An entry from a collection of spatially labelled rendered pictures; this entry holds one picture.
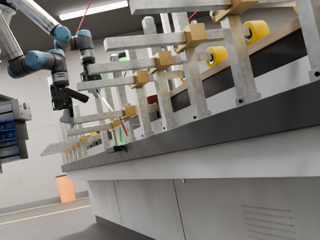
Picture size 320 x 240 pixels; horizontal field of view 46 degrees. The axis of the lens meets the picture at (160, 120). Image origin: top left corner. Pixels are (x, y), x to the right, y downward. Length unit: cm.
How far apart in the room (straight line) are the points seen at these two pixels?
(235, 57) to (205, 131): 24
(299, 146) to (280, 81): 36
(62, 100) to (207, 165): 81
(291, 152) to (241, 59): 25
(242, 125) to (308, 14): 30
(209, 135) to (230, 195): 50
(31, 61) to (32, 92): 724
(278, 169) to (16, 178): 828
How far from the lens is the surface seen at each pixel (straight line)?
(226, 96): 139
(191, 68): 116
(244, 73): 93
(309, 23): 76
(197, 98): 114
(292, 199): 122
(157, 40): 110
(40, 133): 878
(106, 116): 178
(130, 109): 178
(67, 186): 803
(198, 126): 110
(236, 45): 95
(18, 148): 180
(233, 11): 95
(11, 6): 217
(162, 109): 137
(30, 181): 887
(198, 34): 112
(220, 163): 111
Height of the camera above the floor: 63
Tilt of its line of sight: 5 degrees up
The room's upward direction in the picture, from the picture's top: 12 degrees counter-clockwise
